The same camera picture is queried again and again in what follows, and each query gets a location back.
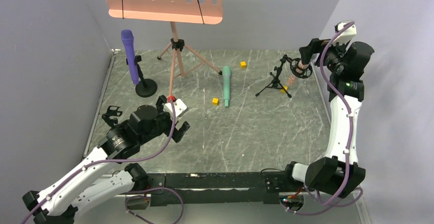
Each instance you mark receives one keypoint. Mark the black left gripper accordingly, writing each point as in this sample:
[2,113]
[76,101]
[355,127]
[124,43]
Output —
[166,118]

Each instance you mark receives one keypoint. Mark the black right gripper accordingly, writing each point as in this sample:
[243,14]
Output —
[312,49]

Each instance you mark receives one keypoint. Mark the black round-base microphone stand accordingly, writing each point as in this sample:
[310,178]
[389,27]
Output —
[146,87]

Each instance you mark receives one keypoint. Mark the black clip stand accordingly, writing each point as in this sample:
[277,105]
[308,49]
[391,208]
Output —
[110,117]

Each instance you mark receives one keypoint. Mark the teal green microphone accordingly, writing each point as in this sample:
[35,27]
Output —
[226,73]

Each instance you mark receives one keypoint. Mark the purple microphone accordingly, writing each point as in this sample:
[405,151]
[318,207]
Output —
[128,42]

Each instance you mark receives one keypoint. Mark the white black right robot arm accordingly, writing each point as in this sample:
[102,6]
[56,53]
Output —
[337,173]

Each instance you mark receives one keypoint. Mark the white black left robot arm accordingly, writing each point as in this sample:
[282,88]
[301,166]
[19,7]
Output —
[111,167]

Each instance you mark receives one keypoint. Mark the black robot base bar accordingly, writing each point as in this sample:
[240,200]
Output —
[217,188]

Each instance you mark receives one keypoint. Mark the pink music stand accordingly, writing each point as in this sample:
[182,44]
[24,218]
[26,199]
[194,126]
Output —
[205,12]

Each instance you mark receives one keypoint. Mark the yellow cube near teal microphone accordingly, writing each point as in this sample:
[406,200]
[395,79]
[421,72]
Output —
[215,101]

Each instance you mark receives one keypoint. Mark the yellow cube under tripod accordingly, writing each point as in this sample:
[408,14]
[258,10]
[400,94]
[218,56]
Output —
[284,89]

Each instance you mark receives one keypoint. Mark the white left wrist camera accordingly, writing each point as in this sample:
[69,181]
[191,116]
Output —
[175,107]

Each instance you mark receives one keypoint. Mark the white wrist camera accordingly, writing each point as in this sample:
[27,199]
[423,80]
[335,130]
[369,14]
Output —
[175,107]
[346,36]

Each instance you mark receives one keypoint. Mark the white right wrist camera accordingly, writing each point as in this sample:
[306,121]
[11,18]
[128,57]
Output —
[346,36]

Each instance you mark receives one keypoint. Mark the aluminium table edge rail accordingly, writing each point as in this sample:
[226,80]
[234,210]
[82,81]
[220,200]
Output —
[100,101]

